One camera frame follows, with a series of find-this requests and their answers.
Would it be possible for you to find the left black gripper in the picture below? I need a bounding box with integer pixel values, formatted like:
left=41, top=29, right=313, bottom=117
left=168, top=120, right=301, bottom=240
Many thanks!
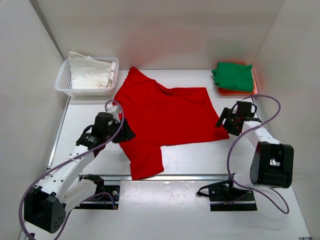
left=105, top=116, right=137, bottom=142

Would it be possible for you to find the red t-shirt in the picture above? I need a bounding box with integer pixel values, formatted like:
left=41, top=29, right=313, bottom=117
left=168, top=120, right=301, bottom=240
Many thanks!
left=114, top=67, right=229, bottom=181

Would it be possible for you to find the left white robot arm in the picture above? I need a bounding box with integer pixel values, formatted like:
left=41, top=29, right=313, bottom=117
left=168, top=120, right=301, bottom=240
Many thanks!
left=23, top=110, right=136, bottom=234

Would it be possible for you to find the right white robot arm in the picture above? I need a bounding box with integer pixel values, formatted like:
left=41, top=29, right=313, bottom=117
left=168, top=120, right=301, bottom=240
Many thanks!
left=215, top=101, right=294, bottom=200

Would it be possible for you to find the folded orange t-shirt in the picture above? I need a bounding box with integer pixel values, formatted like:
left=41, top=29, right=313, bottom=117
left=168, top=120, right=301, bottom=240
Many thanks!
left=216, top=59, right=259, bottom=97

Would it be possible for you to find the folded green t-shirt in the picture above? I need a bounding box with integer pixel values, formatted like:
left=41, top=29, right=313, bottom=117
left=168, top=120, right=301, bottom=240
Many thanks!
left=211, top=62, right=254, bottom=93

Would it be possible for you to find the crumpled white t-shirt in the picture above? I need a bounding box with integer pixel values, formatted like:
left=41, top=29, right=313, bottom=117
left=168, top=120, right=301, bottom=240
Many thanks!
left=68, top=51, right=117, bottom=89

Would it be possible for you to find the white plastic basket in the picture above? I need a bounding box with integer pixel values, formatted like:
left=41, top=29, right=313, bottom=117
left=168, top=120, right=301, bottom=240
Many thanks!
left=55, top=56, right=119, bottom=97

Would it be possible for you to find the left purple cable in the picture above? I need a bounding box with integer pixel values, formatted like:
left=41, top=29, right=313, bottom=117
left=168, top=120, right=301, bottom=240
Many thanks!
left=18, top=99, right=125, bottom=240

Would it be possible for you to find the purple cable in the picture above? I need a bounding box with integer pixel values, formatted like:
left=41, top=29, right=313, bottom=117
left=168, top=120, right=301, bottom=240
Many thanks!
left=18, top=99, right=125, bottom=240
left=209, top=95, right=290, bottom=215

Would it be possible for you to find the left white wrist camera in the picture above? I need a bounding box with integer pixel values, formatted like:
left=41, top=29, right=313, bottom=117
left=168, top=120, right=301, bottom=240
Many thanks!
left=104, top=103, right=121, bottom=123

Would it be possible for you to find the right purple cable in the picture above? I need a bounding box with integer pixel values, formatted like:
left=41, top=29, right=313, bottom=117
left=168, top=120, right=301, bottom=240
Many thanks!
left=209, top=95, right=290, bottom=215

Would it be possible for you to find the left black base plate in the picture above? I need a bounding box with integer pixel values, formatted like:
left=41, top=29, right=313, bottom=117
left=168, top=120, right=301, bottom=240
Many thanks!
left=75, top=181, right=121, bottom=210

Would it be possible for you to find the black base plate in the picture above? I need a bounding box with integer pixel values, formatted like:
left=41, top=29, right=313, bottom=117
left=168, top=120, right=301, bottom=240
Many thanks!
left=75, top=181, right=121, bottom=210
left=196, top=180, right=258, bottom=212

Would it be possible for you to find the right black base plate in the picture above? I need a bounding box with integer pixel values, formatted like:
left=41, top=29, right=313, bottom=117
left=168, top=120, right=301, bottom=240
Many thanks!
left=196, top=180, right=258, bottom=212

